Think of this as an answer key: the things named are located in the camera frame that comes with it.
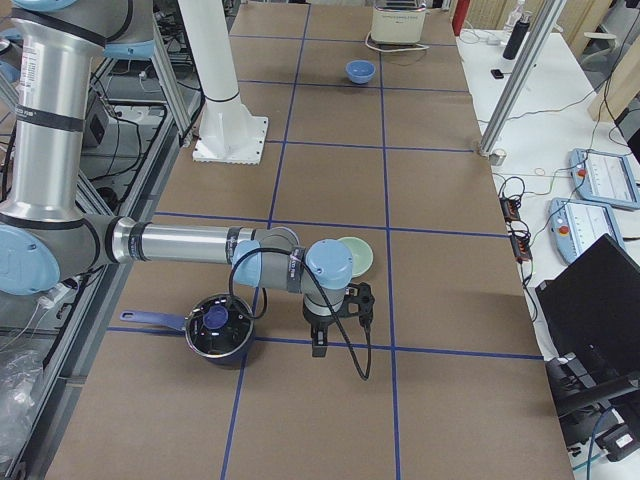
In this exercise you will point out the white pedestal column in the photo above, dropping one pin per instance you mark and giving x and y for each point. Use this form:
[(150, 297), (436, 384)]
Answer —
[(228, 132)]

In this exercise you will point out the black laptop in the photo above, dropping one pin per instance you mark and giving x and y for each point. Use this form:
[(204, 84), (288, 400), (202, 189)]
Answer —
[(592, 308)]

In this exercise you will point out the upper blue teach pendant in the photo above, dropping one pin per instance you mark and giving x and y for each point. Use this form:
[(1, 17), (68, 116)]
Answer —
[(604, 177)]

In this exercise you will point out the green bowl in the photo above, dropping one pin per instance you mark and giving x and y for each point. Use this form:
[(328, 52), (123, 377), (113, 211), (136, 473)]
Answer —
[(361, 252)]

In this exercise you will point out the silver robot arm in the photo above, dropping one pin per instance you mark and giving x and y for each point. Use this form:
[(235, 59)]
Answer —
[(46, 238)]

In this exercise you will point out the lower blue teach pendant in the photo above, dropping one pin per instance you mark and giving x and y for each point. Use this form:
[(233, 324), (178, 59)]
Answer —
[(577, 224)]

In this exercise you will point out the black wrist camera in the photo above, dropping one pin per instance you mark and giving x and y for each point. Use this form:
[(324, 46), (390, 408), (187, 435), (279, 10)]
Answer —
[(359, 302)]

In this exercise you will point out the black water bottle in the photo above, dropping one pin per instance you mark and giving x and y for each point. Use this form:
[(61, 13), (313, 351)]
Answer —
[(517, 36)]

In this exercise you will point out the aluminium frame post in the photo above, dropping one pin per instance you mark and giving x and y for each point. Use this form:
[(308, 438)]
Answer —
[(535, 42)]

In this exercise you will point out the blue teach pendant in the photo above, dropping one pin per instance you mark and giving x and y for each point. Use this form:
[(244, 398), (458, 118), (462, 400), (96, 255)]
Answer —
[(577, 224), (604, 177)]

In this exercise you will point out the blue bowl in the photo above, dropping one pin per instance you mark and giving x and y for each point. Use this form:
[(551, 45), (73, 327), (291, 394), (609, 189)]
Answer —
[(360, 72)]

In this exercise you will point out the dark blue saucepan with lid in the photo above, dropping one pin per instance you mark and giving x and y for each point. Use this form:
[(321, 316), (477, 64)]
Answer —
[(219, 328)]

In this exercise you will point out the orange black adapter box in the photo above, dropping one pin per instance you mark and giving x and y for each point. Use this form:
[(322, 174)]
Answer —
[(510, 209)]

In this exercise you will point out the cream toaster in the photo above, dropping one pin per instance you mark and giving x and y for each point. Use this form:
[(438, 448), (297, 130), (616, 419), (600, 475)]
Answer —
[(398, 22)]

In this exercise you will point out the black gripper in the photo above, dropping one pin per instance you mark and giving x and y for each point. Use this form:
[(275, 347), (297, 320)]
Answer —
[(316, 321)]

